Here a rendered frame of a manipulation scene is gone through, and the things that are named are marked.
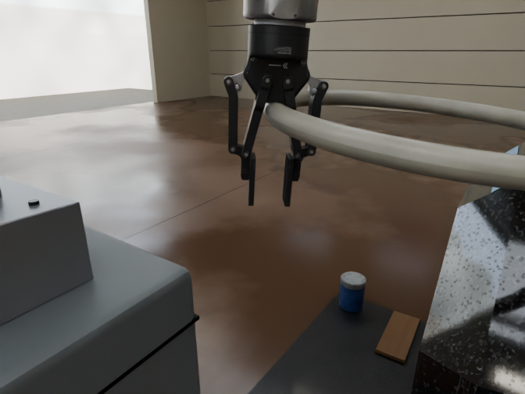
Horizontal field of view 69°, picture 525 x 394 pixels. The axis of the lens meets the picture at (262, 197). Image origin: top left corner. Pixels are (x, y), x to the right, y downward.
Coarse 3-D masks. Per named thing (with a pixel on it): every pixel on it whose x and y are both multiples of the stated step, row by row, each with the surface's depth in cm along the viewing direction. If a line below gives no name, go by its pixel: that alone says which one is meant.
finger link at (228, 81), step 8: (224, 80) 47; (232, 80) 47; (232, 88) 47; (232, 96) 48; (232, 104) 48; (232, 112) 49; (232, 120) 49; (232, 128) 49; (232, 136) 50; (232, 144) 50; (232, 152) 51
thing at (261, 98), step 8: (264, 80) 47; (272, 80) 47; (264, 88) 47; (264, 96) 48; (256, 104) 48; (264, 104) 48; (256, 112) 49; (256, 120) 49; (248, 128) 50; (256, 128) 50; (248, 136) 50; (248, 144) 50; (248, 152) 51
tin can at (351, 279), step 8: (352, 272) 156; (344, 280) 151; (352, 280) 151; (360, 280) 151; (344, 288) 151; (352, 288) 149; (360, 288) 149; (344, 296) 152; (352, 296) 150; (360, 296) 151; (344, 304) 153; (352, 304) 151; (360, 304) 152
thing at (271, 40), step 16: (256, 32) 44; (272, 32) 43; (288, 32) 43; (304, 32) 44; (256, 48) 45; (272, 48) 44; (288, 48) 44; (304, 48) 45; (256, 64) 47; (272, 64) 47; (288, 64) 47; (304, 64) 47; (256, 80) 47; (304, 80) 48; (256, 96) 49; (272, 96) 48
